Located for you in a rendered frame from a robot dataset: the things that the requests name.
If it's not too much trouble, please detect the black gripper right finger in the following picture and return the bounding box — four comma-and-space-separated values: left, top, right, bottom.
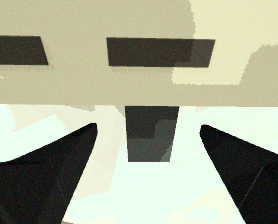
199, 124, 278, 224

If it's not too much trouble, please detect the black two-prong plug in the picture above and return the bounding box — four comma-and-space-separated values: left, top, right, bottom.
125, 106, 180, 162

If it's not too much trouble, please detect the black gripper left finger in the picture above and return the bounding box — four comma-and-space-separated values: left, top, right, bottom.
0, 123, 98, 224

